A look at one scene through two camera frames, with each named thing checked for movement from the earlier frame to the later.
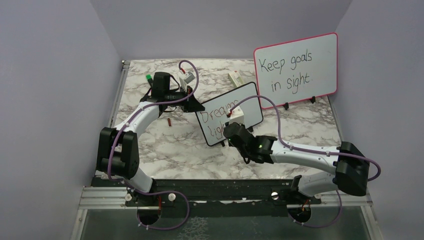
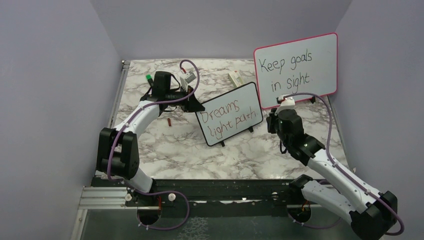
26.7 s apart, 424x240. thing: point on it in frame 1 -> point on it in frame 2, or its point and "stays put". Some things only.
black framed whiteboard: [213, 118] stays put
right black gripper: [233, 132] -> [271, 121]
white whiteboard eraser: [236, 78] stays put
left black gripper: [193, 105] stays put
